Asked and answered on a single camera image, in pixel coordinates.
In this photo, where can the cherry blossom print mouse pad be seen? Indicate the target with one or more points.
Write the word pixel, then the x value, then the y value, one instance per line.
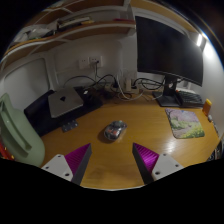
pixel 184 123

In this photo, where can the small metal hinge plate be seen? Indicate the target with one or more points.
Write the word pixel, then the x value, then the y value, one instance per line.
pixel 69 125

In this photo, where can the red object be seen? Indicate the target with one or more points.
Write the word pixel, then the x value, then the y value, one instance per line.
pixel 4 151

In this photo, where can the silver laptop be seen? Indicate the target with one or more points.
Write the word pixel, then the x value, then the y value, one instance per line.
pixel 65 101

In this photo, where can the black curved monitor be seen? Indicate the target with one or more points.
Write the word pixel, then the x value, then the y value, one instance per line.
pixel 166 50

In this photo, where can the white wall socket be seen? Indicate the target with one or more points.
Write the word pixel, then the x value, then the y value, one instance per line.
pixel 83 63
pixel 96 61

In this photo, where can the small white case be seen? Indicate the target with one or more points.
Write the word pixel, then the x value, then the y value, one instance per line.
pixel 210 118

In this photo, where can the transparent computer mouse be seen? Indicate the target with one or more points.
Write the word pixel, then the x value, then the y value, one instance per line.
pixel 115 130

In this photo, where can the wooden wall shelf unit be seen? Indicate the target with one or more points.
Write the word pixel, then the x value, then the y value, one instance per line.
pixel 83 30

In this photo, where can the black keyboard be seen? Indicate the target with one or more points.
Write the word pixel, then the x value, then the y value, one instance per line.
pixel 190 98

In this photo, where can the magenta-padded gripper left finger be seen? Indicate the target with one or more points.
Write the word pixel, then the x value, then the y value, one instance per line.
pixel 61 165

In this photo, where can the black laptop bag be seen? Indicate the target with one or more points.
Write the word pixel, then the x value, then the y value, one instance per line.
pixel 39 116

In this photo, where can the white power strip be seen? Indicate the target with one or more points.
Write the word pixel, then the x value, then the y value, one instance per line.
pixel 128 88

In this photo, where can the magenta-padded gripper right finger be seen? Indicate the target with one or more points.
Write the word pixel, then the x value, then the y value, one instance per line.
pixel 165 165

